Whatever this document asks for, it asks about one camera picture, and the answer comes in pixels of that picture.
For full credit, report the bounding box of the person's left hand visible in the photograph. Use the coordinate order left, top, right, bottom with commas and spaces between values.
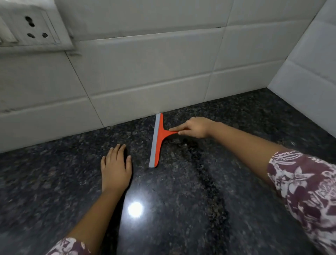
100, 144, 132, 194

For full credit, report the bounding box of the person's right hand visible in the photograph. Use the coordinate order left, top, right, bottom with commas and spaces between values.
169, 117, 217, 139

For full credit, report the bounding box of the orange squeegee with grey blade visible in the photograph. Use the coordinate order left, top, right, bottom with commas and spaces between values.
149, 113, 179, 168

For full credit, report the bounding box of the person's left forearm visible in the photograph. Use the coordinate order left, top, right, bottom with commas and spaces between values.
66, 189, 127, 249

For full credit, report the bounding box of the person's right forearm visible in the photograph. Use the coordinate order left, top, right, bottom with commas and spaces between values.
209, 122, 292, 188

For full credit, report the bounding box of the maroon floral left sleeve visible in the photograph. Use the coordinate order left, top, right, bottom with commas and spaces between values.
45, 237, 91, 255

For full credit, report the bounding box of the maroon floral sleeve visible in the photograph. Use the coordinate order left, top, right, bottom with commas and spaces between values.
45, 237, 91, 255
267, 150, 336, 255

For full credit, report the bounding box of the maroon floral right sleeve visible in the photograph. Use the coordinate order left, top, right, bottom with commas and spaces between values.
267, 150, 336, 255

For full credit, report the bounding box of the white wall socket panel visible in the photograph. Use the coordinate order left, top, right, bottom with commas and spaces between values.
0, 0, 76, 55

